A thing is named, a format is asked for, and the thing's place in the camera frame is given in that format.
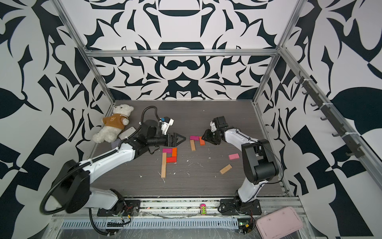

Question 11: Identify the magenta block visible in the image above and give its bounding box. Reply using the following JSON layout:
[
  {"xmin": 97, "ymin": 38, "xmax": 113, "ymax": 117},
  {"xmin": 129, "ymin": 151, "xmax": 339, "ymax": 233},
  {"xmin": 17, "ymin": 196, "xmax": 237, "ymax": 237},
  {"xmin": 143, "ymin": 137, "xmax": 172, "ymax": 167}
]
[
  {"xmin": 162, "ymin": 148, "xmax": 173, "ymax": 153},
  {"xmin": 190, "ymin": 136, "xmax": 200, "ymax": 141}
]

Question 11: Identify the natural wood block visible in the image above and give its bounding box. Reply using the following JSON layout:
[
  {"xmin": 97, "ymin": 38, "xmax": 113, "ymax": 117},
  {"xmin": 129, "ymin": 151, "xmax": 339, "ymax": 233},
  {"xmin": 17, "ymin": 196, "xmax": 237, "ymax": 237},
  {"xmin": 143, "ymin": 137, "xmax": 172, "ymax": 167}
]
[
  {"xmin": 162, "ymin": 153, "xmax": 167, "ymax": 166},
  {"xmin": 161, "ymin": 164, "xmax": 166, "ymax": 178},
  {"xmin": 220, "ymin": 164, "xmax": 232, "ymax": 175},
  {"xmin": 190, "ymin": 140, "xmax": 196, "ymax": 151}
]

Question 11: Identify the red block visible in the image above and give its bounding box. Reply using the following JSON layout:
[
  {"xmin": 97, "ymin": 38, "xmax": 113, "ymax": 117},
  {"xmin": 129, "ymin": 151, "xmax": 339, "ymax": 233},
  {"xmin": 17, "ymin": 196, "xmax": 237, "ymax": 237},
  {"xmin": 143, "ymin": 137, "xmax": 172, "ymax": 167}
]
[{"xmin": 166, "ymin": 157, "xmax": 177, "ymax": 163}]

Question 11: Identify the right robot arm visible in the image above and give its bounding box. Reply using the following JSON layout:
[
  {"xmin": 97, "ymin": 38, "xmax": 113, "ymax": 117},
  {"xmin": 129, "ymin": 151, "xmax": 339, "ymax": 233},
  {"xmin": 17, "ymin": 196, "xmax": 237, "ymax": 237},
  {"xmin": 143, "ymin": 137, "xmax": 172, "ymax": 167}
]
[{"xmin": 202, "ymin": 127, "xmax": 280, "ymax": 203}]

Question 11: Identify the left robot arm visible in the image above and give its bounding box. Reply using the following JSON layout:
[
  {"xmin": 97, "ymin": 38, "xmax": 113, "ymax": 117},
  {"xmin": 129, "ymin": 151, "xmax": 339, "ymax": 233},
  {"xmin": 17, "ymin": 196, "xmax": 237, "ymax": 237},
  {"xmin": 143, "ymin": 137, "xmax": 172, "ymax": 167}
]
[{"xmin": 40, "ymin": 120, "xmax": 186, "ymax": 215}]

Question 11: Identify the light pink block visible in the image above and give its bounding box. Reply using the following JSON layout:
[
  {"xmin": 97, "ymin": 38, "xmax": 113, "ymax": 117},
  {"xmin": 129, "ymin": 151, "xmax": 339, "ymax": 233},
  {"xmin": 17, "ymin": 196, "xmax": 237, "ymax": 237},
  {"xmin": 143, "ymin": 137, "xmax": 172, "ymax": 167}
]
[{"xmin": 228, "ymin": 153, "xmax": 240, "ymax": 160}]

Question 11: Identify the white rectangular case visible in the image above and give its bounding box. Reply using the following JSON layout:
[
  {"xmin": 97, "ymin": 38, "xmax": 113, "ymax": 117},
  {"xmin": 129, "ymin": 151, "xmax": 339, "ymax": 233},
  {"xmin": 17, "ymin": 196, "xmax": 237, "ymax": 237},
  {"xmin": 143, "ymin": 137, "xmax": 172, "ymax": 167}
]
[{"xmin": 118, "ymin": 126, "xmax": 136, "ymax": 140}]

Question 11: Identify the grey cylindrical pouch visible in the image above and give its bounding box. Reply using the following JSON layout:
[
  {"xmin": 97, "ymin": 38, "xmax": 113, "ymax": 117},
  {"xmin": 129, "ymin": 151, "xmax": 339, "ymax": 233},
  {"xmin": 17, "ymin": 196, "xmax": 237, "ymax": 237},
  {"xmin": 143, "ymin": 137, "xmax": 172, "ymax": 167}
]
[{"xmin": 111, "ymin": 139, "xmax": 120, "ymax": 149}]

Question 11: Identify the white teddy bear brown shirt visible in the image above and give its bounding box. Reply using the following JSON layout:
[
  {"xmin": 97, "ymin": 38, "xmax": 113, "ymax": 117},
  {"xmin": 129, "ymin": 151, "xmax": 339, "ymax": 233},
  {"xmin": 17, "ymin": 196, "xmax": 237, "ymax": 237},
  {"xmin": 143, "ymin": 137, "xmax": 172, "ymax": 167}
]
[{"xmin": 92, "ymin": 104, "xmax": 134, "ymax": 143}]

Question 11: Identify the green circuit board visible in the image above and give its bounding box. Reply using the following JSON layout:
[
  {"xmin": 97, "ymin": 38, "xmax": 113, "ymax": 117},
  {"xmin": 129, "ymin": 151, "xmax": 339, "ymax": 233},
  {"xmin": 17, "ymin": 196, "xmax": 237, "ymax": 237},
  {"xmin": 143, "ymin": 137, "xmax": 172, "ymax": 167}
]
[{"xmin": 238, "ymin": 218, "xmax": 254, "ymax": 234}]

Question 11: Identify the pink tray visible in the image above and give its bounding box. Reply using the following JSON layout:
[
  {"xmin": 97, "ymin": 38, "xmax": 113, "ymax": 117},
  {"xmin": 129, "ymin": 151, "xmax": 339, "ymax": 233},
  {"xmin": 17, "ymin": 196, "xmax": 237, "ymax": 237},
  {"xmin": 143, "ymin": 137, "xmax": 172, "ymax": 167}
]
[{"xmin": 256, "ymin": 207, "xmax": 303, "ymax": 239}]

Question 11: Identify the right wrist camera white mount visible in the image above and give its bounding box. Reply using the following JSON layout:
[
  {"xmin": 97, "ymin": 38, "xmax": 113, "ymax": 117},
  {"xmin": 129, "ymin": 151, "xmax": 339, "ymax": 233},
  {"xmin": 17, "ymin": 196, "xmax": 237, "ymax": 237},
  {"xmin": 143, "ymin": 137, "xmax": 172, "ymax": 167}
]
[{"xmin": 210, "ymin": 116, "xmax": 229, "ymax": 132}]

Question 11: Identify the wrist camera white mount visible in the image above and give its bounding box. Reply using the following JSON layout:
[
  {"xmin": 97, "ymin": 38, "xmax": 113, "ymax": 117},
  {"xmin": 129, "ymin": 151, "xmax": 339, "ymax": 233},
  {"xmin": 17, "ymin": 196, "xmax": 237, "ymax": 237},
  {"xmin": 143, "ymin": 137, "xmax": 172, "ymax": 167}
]
[
  {"xmin": 159, "ymin": 117, "xmax": 174, "ymax": 135},
  {"xmin": 210, "ymin": 116, "xmax": 229, "ymax": 132}
]

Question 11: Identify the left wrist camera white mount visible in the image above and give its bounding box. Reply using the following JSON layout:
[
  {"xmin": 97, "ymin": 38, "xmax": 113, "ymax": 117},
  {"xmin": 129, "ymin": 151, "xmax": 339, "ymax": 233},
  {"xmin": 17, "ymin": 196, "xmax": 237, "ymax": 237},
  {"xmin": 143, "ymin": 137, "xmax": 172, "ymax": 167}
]
[{"xmin": 159, "ymin": 117, "xmax": 174, "ymax": 135}]

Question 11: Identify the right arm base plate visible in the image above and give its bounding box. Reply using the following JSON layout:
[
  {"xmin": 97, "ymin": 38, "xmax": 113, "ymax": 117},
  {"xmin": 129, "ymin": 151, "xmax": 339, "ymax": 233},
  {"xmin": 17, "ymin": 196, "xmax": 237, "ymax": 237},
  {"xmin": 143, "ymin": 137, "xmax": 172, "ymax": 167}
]
[{"xmin": 217, "ymin": 198, "xmax": 262, "ymax": 216}]

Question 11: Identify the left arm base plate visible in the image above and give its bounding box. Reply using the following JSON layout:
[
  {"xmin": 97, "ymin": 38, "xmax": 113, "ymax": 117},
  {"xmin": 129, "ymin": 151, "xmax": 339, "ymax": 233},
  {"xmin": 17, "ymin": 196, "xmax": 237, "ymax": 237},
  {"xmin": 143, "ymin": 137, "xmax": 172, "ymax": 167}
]
[{"xmin": 97, "ymin": 199, "xmax": 141, "ymax": 217}]

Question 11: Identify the white cable duct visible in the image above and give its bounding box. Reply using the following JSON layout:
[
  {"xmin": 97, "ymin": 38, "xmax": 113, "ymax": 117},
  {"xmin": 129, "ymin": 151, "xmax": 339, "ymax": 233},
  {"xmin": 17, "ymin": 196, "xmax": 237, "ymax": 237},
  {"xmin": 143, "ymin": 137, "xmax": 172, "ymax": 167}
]
[{"xmin": 61, "ymin": 218, "xmax": 239, "ymax": 230}]

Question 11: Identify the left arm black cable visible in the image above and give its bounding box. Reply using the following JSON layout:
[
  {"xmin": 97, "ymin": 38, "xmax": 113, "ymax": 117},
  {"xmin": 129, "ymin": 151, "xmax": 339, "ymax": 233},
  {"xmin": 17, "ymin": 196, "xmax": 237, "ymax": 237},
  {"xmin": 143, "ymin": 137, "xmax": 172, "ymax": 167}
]
[{"xmin": 39, "ymin": 106, "xmax": 162, "ymax": 216}]

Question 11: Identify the wall hook rail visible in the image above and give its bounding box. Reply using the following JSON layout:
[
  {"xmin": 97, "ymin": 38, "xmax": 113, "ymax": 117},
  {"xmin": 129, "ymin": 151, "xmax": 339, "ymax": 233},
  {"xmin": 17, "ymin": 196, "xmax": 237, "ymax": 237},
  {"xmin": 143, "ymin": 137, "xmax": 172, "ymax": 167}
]
[{"xmin": 296, "ymin": 76, "xmax": 365, "ymax": 158}]

